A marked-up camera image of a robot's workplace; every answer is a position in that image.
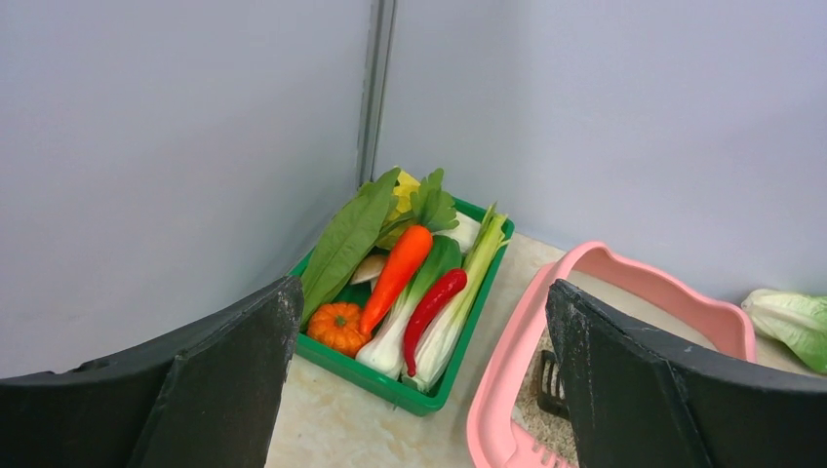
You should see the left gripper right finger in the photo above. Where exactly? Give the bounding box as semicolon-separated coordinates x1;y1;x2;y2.
546;280;826;467

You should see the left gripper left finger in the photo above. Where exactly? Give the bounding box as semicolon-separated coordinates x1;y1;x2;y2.
1;276;303;467

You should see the black litter scoop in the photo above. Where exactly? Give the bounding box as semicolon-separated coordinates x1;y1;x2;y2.
536;350;570;420

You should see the pink litter box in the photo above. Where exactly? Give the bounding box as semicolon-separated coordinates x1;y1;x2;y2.
466;242;757;467

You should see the green vegetable basket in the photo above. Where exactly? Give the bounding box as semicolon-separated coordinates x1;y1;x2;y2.
296;218;515;416

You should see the toy orange tomato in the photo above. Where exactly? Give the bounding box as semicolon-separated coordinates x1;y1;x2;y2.
305;302;372;358

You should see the toy bok choy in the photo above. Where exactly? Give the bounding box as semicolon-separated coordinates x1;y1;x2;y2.
741;289;826;374

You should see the toy celery stalk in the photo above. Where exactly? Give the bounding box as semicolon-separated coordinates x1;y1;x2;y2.
402;204;508;393

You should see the toy red chili pepper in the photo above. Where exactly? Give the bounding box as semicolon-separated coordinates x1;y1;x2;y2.
403;268;468;377

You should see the toy green leaf vegetable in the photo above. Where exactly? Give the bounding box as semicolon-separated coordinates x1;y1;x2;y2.
300;168;400;328

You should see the toy carrot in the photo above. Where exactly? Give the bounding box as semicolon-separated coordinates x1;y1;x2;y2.
359;224;433;335

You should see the toy yellow corn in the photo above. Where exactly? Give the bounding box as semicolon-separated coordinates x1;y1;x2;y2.
375;170;420;251

